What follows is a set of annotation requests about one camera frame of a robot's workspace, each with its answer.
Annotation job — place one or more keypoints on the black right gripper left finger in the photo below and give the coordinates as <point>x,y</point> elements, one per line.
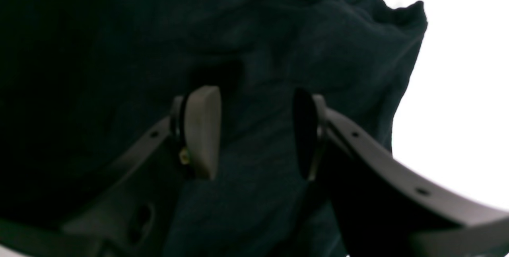
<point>125,209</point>

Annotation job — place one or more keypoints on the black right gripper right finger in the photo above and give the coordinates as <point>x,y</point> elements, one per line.
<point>383,208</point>

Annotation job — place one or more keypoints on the black t-shirt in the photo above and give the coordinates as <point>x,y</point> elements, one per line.
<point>81,80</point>

